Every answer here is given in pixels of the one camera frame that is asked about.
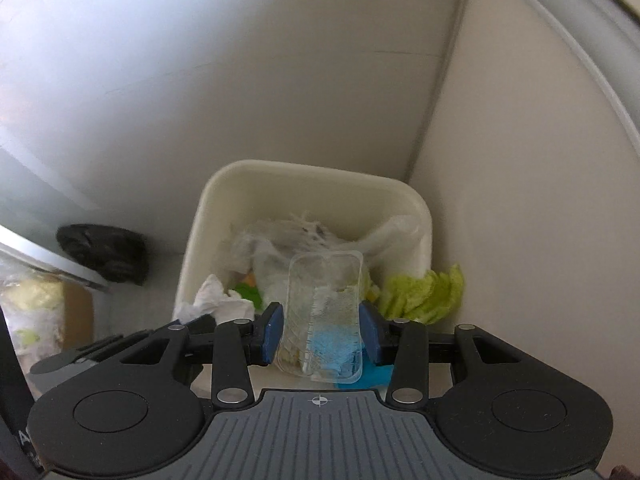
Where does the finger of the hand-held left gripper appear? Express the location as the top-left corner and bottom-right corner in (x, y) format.
(29, 334), (126, 376)

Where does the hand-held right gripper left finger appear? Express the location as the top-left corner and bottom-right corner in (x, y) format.
(120, 302), (286, 408)

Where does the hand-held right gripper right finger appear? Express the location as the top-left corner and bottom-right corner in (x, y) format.
(357, 300), (523, 407)

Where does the blue plastic cup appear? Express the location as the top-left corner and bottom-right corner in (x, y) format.
(337, 364), (396, 391)

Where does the clear plastic tray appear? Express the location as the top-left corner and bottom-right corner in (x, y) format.
(275, 250), (366, 383)

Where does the white tissue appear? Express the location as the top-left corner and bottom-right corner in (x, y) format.
(175, 274), (256, 326)

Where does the green cabbage leaf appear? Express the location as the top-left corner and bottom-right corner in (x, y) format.
(377, 264), (466, 326)

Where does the clear plastic bag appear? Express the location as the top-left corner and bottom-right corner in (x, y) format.
(220, 212), (351, 306)

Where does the beige plastic trash bin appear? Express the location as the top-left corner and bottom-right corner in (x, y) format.
(172, 160), (433, 391)

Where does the brown cardboard box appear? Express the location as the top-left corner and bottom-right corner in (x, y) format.
(60, 280), (96, 351)

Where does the green plastic scrap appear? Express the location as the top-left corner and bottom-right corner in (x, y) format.
(227, 275), (266, 311)

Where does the plastic bag of vegetables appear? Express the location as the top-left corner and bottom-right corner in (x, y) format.
(0, 270), (66, 376)

